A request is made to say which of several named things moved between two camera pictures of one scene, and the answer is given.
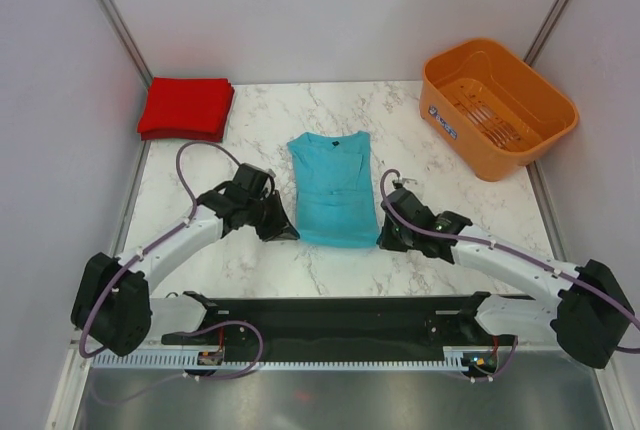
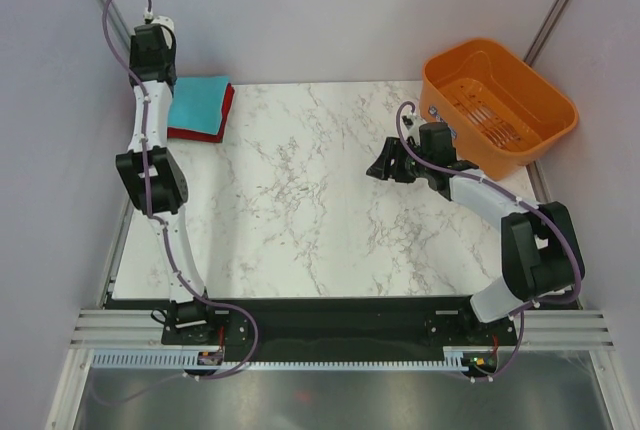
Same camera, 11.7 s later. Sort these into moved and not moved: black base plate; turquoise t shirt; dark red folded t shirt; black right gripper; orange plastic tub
Moved: turquoise t shirt; black right gripper
Not moved: black base plate; dark red folded t shirt; orange plastic tub
